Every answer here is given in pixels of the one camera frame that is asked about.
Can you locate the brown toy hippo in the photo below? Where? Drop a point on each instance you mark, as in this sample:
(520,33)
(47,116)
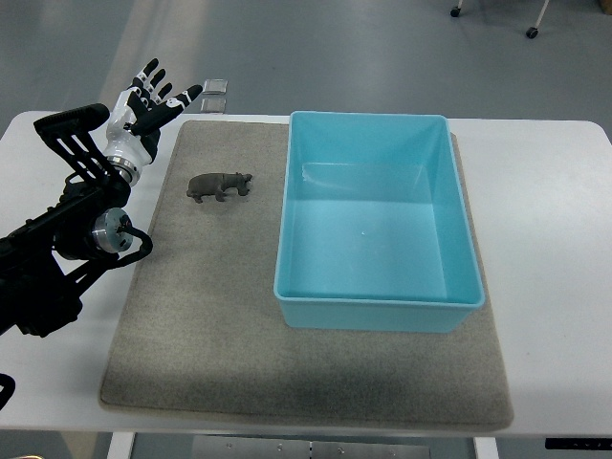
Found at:
(215,184)

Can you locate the metal table base plate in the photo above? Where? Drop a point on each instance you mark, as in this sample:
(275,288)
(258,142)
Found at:
(243,447)

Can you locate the upper floor socket cover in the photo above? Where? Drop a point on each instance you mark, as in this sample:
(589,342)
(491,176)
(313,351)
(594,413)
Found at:
(215,86)

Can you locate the lower floor socket cover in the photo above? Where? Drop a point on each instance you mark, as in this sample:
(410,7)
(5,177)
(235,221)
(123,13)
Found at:
(213,106)

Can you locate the grey felt mat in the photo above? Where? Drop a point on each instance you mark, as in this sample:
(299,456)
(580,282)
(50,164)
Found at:
(202,336)

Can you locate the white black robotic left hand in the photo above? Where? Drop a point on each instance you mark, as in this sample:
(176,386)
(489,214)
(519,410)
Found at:
(142,109)

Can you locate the right black caster wheel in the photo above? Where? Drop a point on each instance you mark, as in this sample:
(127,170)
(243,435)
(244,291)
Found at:
(532,33)

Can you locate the blue plastic box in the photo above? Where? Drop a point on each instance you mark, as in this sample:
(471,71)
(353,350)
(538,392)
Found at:
(375,232)

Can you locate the black table control panel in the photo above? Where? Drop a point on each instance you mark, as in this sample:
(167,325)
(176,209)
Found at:
(596,444)

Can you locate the floor socket cover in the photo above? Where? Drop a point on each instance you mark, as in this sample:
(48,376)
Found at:
(213,106)
(215,86)

